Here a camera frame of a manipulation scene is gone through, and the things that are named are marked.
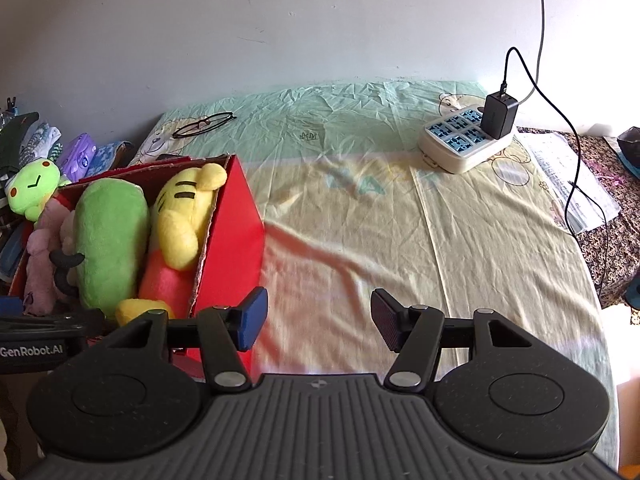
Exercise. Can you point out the red cardboard box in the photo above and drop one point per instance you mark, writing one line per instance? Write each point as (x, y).
(235, 240)

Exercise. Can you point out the green frog plush toy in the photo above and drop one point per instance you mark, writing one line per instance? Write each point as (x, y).
(32, 182)

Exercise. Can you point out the white power strip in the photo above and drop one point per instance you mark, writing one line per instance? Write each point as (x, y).
(450, 150)

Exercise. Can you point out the purple pouch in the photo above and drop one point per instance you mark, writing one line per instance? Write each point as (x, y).
(80, 152)

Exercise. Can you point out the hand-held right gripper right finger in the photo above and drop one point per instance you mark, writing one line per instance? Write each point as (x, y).
(385, 320)

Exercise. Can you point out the dark green cloth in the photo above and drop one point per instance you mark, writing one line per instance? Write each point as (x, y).
(15, 135)

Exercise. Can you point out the desktop with pale cartoon cloth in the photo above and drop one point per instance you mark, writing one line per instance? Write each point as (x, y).
(400, 240)

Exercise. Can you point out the black charger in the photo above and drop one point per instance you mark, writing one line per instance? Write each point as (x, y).
(497, 115)

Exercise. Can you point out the black-framed glasses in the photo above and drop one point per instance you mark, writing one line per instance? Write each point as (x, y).
(204, 122)

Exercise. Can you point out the brown patterned tablecloth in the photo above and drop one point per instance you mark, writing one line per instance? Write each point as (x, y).
(620, 240)

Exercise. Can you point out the dark cloth with teal trim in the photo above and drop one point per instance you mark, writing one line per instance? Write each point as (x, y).
(631, 147)

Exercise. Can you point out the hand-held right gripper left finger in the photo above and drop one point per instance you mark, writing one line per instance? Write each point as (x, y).
(255, 317)

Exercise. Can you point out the blue checkered cloth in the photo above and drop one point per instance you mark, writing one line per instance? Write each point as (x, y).
(110, 154)

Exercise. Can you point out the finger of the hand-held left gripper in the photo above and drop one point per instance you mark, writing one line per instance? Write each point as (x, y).
(60, 321)

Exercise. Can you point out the yellow tiger plush toy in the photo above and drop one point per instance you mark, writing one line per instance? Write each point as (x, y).
(180, 220)

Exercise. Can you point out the white paper stack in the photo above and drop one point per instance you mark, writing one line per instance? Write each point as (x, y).
(550, 170)

